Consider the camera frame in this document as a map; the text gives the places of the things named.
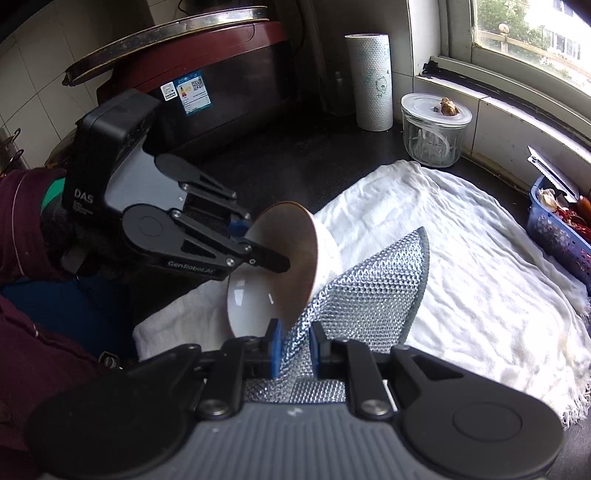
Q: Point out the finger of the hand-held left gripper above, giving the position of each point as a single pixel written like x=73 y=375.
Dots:
x=258 y=259
x=207 y=194

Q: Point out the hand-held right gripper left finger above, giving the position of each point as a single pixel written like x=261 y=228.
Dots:
x=276 y=347

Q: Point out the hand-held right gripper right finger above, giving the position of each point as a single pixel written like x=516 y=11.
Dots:
x=316 y=347

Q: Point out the white bowl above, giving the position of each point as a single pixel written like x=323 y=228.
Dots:
x=291 y=258

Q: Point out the silver mesh dishcloth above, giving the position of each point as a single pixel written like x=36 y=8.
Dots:
x=369 y=295

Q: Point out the person's left forearm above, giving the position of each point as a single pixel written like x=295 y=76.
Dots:
x=23 y=221

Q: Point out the round metal tray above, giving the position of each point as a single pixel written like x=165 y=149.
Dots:
x=161 y=34

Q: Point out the dark red rice cooker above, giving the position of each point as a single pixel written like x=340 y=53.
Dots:
x=231 y=60

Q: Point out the white fringed cloth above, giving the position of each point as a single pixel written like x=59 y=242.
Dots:
x=461 y=277

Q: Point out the person's blue garment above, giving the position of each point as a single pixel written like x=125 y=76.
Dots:
x=60 y=309

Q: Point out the paper towel roll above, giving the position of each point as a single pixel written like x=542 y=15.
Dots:
x=371 y=83

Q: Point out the glass jar with lid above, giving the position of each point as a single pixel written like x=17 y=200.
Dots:
x=434 y=138

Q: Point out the person's maroon jacket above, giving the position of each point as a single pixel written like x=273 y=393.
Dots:
x=27 y=378

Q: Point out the ginger piece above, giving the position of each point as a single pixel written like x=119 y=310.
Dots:
x=449 y=107

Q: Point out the blue plastic basket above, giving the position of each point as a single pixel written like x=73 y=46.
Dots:
x=554 y=235

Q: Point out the garlic bulb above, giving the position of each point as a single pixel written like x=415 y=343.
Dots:
x=548 y=198

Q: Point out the dried red chillies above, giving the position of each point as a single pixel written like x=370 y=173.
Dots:
x=577 y=218

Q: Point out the carrot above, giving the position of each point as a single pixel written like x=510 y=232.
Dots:
x=586 y=204

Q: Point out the balcony railing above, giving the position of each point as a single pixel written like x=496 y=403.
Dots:
x=504 y=31

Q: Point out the grey window frame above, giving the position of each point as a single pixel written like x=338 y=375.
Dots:
x=458 y=27

